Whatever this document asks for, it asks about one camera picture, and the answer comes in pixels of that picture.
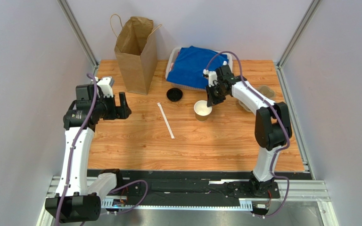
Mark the brown paper coffee cup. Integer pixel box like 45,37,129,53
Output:
194,100,213,122

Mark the black plastic cup lid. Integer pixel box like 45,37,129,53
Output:
166,88,183,102

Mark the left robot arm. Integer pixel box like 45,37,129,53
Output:
45,84,132,225

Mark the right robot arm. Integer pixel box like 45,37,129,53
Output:
203,65,292,197

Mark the blue folded cloth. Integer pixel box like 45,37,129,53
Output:
166,46,229,90

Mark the cardboard cup carrier tray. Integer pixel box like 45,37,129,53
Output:
238,85,276,113

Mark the white wrapped straw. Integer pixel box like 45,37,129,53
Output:
157,102,175,139

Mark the white plastic basket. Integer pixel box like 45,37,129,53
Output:
165,47,233,92

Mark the brown paper bag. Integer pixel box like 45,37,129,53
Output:
110,14,162,95

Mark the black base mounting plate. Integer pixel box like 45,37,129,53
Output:
87,169,313,208

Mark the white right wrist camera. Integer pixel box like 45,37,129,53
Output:
203,69,218,87

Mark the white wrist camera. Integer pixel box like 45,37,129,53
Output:
91,76,114,98
203,69,218,87

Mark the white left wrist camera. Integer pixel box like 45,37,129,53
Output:
91,76,114,98

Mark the aluminium frame rail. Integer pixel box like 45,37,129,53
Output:
36,175,340,226

